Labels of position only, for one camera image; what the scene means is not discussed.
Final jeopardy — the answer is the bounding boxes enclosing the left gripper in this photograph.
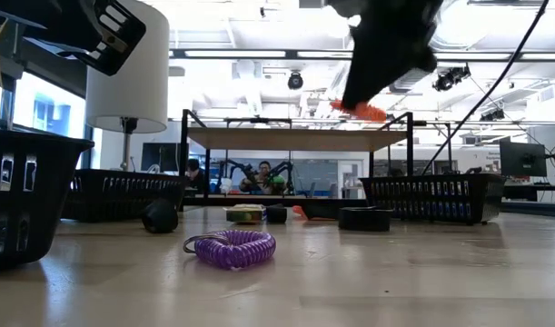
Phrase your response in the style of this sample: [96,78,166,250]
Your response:
[54,0,148,77]

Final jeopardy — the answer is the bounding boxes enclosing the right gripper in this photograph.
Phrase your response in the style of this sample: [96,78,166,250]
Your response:
[329,0,444,112]

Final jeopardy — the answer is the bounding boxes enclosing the black slotted plastic basket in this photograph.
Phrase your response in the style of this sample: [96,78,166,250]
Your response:
[0,128,95,270]
[359,173,508,226]
[62,168,191,223]

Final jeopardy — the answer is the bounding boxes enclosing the yellow crayon box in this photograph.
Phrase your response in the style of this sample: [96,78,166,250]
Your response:
[223,203,267,225]

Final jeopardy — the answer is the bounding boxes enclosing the black round object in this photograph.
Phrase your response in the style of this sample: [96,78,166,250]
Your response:
[141,197,180,235]

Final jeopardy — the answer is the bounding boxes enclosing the purple coil wrist keychain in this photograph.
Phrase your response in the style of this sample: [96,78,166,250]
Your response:
[182,229,278,271]

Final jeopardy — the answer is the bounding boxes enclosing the dark monitor on arm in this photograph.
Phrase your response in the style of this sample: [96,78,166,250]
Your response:
[499,139,555,201]

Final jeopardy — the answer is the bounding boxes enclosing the table lamp with white shade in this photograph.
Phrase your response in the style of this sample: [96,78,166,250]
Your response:
[84,0,171,173]

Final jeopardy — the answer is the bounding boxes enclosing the black ceiling spotlight cluster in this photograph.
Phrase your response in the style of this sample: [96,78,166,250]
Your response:
[431,64,472,93]

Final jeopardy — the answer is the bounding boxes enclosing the wooden shelf riser black legs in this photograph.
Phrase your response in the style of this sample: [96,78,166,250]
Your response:
[180,108,415,208]

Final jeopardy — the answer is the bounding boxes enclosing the person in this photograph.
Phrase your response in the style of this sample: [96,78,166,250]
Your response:
[239,160,288,196]
[187,158,211,192]

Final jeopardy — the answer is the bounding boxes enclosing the black ceiling dome camera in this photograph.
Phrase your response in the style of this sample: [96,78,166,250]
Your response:
[286,71,305,92]

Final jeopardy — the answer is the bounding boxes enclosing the black ceiling light rail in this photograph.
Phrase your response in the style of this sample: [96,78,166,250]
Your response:
[167,48,555,64]

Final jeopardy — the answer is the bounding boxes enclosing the black hanging cable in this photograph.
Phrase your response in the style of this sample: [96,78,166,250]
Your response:
[418,0,550,176]

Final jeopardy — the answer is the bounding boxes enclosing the dark wall screen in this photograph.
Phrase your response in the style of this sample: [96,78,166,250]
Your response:
[143,142,191,173]

